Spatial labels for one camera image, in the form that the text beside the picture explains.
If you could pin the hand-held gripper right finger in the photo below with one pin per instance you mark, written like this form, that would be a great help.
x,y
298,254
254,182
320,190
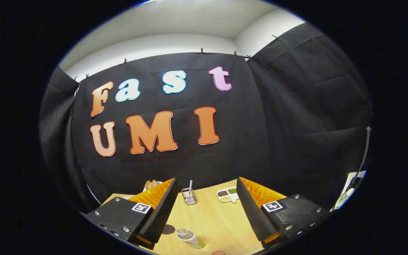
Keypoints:
x,y
251,212

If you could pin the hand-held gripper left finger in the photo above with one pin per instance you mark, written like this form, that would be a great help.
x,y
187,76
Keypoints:
x,y
161,212

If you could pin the dark round coaster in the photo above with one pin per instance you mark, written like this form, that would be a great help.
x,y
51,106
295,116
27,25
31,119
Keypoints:
x,y
168,229

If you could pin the clear plastic juice bottle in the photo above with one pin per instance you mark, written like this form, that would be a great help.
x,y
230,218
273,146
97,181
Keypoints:
x,y
190,238

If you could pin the toast slice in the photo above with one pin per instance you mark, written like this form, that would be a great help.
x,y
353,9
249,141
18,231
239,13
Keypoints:
x,y
148,184
153,183

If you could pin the white divided bean dish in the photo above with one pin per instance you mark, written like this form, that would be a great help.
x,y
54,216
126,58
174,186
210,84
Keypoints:
x,y
227,194

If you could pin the metal spoon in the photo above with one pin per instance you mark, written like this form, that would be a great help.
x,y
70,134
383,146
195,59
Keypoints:
x,y
190,186

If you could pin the wooden table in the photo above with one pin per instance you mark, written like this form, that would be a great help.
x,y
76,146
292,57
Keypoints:
x,y
214,223

